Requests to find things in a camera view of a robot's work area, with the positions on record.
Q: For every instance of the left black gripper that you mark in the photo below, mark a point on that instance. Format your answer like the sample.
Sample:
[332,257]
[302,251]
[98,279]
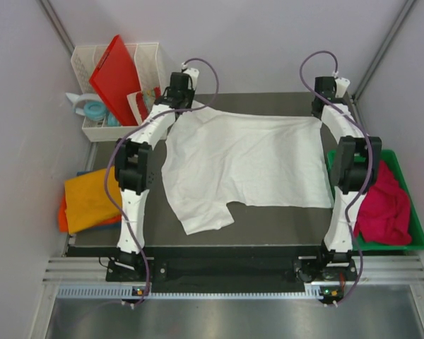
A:
[191,93]

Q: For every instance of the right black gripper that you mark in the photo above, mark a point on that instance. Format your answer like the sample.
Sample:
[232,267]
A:
[314,114]

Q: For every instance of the white t shirt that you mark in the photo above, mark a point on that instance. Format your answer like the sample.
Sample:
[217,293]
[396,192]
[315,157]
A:
[215,158]

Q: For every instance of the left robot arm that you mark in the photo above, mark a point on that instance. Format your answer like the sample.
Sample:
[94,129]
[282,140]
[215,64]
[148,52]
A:
[133,175]

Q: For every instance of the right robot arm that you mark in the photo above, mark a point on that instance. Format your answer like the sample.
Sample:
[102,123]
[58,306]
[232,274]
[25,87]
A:
[354,169]

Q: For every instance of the red patterned booklet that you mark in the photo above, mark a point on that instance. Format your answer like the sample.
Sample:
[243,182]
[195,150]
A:
[141,103]

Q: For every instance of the white file organizer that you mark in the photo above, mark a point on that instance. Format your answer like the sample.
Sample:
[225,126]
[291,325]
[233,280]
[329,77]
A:
[153,67]

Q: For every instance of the red plastic folder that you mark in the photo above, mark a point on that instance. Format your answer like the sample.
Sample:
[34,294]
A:
[115,77]

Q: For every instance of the light blue headphones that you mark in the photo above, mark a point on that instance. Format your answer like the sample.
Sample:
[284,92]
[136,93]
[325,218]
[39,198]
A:
[91,106]

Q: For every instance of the pink t shirt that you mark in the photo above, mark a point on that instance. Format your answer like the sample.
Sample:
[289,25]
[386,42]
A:
[384,214]

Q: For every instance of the green plastic bin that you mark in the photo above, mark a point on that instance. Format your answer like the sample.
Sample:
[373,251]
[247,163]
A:
[415,219]

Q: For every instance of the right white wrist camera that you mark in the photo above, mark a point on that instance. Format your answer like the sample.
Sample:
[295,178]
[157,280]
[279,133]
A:
[342,84]

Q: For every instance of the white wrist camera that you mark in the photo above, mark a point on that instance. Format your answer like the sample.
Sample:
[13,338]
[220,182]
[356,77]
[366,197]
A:
[342,84]
[193,74]

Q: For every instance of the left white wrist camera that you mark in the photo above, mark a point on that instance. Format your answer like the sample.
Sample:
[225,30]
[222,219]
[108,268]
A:
[193,74]

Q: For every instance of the aluminium frame rail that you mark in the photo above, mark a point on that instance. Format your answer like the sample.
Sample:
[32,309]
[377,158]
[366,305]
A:
[388,39]

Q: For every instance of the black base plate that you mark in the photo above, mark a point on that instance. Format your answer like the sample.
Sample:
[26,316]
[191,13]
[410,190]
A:
[197,264]

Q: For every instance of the white cable duct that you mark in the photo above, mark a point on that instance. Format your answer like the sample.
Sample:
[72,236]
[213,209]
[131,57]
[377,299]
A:
[134,293]

